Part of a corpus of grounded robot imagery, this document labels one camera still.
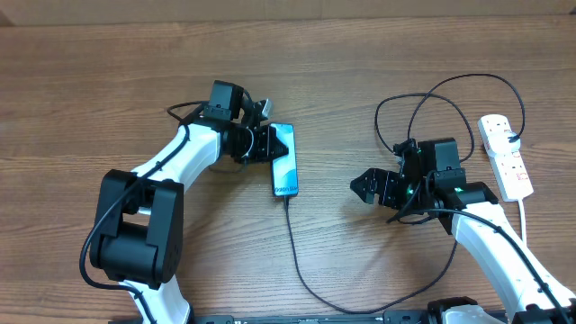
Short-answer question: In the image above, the white power strip cord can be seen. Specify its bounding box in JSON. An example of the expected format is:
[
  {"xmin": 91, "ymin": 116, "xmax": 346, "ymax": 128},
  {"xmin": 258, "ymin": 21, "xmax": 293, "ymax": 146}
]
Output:
[{"xmin": 517, "ymin": 200, "xmax": 529, "ymax": 247}]

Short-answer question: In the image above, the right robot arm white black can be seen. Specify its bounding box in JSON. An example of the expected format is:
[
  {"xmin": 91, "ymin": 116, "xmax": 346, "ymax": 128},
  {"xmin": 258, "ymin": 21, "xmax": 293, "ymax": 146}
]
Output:
[{"xmin": 350, "ymin": 138, "xmax": 575, "ymax": 323}]

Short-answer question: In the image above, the white charger adapter plug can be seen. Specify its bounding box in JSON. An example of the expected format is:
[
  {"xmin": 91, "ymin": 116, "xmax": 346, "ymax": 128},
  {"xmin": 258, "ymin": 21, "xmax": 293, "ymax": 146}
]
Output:
[{"xmin": 483, "ymin": 131, "xmax": 521, "ymax": 158}]

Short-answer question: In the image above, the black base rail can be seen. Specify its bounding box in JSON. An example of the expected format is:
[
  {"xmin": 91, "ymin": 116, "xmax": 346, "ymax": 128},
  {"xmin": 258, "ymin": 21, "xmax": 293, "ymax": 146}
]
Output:
[{"xmin": 192, "ymin": 310, "xmax": 429, "ymax": 324}]

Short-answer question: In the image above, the white power strip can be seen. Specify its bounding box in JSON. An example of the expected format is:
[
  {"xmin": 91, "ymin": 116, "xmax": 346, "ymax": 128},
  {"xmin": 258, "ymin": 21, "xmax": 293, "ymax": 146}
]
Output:
[{"xmin": 478, "ymin": 114, "xmax": 534, "ymax": 202}]

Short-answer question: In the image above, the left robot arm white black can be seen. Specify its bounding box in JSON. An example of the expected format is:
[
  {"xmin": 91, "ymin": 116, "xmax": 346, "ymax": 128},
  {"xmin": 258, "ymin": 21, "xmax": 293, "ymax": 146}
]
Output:
[{"xmin": 78, "ymin": 80, "xmax": 299, "ymax": 323}]

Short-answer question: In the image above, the black charger cable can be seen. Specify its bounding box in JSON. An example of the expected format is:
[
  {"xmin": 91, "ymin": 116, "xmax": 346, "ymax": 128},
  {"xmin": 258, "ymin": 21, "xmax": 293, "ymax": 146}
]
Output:
[{"xmin": 282, "ymin": 73, "xmax": 527, "ymax": 315}]

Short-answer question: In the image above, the blue Samsung smartphone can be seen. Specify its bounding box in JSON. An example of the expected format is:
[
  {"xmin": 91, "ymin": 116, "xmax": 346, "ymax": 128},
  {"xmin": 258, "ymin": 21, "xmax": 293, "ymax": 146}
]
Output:
[{"xmin": 271, "ymin": 123, "xmax": 299, "ymax": 197}]

